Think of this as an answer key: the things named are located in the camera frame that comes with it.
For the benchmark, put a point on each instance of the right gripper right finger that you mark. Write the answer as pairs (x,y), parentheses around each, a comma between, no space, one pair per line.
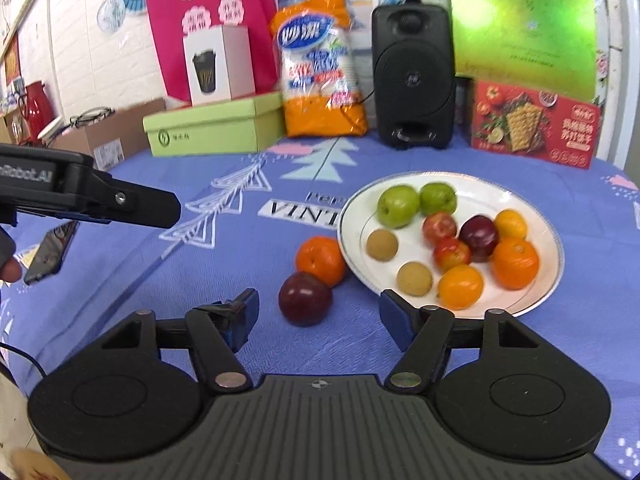
(494,383)

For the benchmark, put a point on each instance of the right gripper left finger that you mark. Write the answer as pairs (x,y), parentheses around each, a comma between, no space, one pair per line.
(145,383)

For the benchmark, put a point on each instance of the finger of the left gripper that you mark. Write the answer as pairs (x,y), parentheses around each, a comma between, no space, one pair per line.
(122,201)

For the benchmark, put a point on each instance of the orange small tangerine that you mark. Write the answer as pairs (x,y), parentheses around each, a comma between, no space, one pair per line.
(514,263)

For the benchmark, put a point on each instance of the brown longan fruit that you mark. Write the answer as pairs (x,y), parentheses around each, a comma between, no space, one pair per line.
(414,279)
(382,245)

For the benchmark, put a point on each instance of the red yellow small apple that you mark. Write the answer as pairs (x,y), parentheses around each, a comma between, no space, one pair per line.
(451,252)

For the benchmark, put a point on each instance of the dark red plum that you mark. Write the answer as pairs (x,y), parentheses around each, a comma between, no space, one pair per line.
(480,234)

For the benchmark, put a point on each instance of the red cherry tomato fruit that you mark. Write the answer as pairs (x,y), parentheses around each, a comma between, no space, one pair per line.
(438,226)

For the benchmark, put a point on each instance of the oval green fruit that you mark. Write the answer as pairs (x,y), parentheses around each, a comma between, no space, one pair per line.
(397,206)

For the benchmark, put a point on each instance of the person's left hand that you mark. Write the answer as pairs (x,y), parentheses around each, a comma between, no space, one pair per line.
(10,268)

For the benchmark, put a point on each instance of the brown cardboard box left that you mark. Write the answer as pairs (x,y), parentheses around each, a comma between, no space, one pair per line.
(113,139)

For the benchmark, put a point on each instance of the red kettle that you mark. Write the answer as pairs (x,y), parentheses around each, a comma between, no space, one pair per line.
(36,109)

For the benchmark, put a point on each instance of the black smartphone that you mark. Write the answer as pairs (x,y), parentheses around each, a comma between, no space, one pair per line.
(51,252)

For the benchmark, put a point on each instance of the light green shoe box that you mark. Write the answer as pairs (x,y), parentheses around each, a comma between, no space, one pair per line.
(239,126)

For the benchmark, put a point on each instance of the white cup box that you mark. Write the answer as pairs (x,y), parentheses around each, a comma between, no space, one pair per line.
(218,64)

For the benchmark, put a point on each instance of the white round plate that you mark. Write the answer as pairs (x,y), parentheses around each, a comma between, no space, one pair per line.
(475,196)

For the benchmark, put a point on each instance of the small orange kumquat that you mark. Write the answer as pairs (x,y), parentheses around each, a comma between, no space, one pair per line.
(511,224)

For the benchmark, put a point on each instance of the large orange tangerine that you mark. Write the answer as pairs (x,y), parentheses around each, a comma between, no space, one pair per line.
(321,257)

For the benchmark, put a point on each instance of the dark purple plum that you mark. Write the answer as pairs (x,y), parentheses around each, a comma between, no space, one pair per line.
(304,300)

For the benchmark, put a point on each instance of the pink paper bag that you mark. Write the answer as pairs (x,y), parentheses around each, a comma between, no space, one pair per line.
(172,20)

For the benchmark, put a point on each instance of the round green apple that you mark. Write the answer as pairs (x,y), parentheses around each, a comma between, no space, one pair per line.
(437,197)

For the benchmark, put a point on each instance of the orange paper cup pack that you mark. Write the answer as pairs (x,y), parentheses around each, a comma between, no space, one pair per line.
(318,80)

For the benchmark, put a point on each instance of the red cracker box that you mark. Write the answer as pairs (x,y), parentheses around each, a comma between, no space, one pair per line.
(513,120)

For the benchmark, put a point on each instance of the black speaker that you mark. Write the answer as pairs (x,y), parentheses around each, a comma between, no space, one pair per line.
(413,74)

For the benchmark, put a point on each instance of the green gift box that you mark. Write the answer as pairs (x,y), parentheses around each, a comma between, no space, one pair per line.
(538,44)

